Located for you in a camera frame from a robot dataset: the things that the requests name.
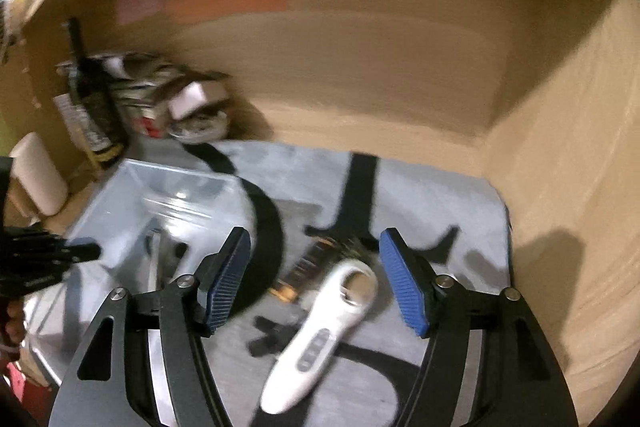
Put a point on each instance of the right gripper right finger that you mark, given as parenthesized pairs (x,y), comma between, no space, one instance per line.
(520,382)

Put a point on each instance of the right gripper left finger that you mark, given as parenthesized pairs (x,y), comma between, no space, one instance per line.
(109,382)

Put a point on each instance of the clear plastic storage bin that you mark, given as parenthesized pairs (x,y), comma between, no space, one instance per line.
(191,207)

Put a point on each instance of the white handheld massager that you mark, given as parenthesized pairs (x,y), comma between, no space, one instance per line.
(343,300)

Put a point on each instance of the white handwritten note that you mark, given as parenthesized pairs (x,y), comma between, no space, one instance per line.
(71,120)

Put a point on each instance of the dark wine bottle elephant label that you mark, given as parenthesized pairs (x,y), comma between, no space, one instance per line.
(99,120)

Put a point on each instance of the white bowl of stones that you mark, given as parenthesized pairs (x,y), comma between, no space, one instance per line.
(201,127)

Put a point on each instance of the white card box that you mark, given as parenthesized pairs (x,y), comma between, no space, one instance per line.
(196,96)

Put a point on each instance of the grey mat with black letters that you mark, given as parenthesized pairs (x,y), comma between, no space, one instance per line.
(457,223)

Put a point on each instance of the pink mug with handle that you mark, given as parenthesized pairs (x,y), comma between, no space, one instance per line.
(37,174)

